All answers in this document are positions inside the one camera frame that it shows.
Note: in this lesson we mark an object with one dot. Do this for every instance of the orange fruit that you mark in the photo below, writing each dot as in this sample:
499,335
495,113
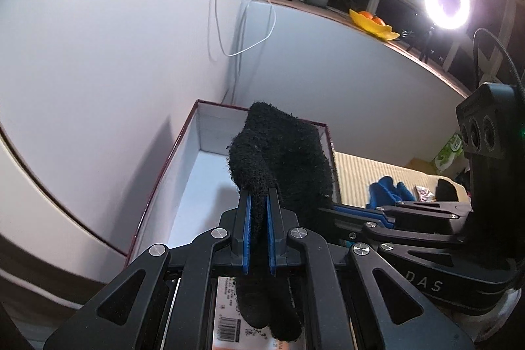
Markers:
378,21
365,15

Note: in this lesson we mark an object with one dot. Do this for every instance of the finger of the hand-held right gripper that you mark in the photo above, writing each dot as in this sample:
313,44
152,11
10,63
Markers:
443,272
434,208

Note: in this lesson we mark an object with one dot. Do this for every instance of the small black sock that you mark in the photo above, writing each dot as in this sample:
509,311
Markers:
446,190

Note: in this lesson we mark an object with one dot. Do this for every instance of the black fuzzy sock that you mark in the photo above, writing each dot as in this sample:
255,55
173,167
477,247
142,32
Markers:
279,153

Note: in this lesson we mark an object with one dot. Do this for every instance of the dark red cardboard box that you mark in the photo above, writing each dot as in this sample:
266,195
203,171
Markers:
192,190

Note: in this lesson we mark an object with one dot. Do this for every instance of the brown cardboard box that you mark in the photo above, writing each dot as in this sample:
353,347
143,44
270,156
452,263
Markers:
420,164

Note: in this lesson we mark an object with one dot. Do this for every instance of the green package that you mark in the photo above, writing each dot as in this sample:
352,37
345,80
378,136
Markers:
449,153

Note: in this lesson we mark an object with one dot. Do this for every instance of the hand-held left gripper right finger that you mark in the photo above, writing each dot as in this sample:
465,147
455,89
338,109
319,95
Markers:
270,235

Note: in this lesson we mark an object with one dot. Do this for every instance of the red snack packet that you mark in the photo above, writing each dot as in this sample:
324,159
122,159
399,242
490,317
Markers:
424,193

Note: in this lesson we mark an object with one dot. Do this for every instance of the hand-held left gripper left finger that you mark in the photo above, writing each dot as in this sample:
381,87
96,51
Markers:
246,229

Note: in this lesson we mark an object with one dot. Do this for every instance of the yellow bowl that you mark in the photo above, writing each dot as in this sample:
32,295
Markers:
377,32

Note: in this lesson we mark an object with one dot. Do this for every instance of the white barcode package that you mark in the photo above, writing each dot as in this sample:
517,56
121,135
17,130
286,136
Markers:
227,317

